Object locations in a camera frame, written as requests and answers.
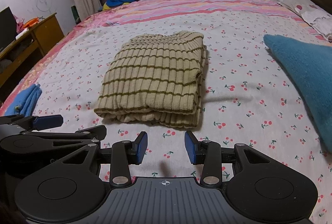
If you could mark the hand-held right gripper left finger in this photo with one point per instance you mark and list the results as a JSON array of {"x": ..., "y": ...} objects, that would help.
[{"x": 141, "y": 147}]

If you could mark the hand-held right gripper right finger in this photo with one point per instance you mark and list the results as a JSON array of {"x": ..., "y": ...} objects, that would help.
[{"x": 189, "y": 147}]

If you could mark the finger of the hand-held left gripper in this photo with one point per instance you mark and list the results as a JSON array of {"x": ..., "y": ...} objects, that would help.
[
  {"x": 77, "y": 135},
  {"x": 48, "y": 122}
]

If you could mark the beige striped ribbed sweater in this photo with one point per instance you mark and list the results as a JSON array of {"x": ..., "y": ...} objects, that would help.
[{"x": 155, "y": 78}]

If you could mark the blue knit sweater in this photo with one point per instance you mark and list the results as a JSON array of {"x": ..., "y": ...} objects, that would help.
[{"x": 26, "y": 102}]

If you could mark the wooden desk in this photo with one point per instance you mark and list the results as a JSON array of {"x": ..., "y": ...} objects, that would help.
[{"x": 46, "y": 32}]

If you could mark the white box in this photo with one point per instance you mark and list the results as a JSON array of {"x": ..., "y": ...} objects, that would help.
[{"x": 22, "y": 33}]

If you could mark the black monitor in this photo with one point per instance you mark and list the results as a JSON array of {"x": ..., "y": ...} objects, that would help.
[{"x": 7, "y": 29}]

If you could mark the pink cloth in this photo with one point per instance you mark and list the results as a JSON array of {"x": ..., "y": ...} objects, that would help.
[{"x": 18, "y": 24}]

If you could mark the teal fuzzy sweater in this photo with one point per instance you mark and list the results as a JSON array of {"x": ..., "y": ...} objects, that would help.
[{"x": 306, "y": 76}]

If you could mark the pink striped blanket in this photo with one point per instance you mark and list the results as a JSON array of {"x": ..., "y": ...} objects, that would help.
[{"x": 181, "y": 8}]

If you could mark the pink dotted pillow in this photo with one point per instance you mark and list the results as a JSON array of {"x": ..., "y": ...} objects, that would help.
[{"x": 306, "y": 10}]

